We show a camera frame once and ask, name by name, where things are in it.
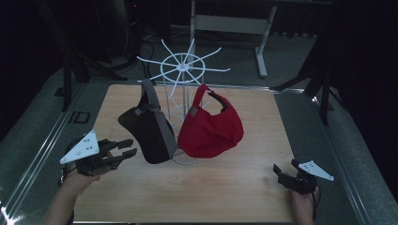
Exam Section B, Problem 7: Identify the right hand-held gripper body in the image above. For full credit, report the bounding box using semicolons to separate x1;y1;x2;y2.
277;159;335;196

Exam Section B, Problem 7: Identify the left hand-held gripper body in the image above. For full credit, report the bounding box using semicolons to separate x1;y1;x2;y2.
59;129;126;178

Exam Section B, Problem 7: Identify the dark brown visor cap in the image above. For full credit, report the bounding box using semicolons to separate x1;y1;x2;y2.
117;78;179;165

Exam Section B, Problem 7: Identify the red cap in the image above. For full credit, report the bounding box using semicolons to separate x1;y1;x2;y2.
176;83;245;159

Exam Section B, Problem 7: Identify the white wire hat rack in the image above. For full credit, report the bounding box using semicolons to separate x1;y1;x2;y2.
136;37;232;166

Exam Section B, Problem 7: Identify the person's right hand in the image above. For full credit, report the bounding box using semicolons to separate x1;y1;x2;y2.
288;185;321;218

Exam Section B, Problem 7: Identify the person's left hand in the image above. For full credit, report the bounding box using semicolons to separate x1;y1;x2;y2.
59;151;115;197

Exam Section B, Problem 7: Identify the black tripod stand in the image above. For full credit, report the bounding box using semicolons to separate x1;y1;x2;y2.
269;46;349;127
32;0;127;113

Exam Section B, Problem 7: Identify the black curtain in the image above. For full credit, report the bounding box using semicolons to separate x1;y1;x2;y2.
313;0;398;201

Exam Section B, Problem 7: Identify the metal floor rail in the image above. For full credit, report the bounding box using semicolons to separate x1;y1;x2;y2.
268;87;306;95

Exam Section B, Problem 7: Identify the black floor cable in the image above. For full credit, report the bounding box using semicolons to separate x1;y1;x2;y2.
136;31;164;86

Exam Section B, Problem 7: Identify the white desk frame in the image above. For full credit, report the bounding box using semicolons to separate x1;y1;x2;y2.
189;0;278;79

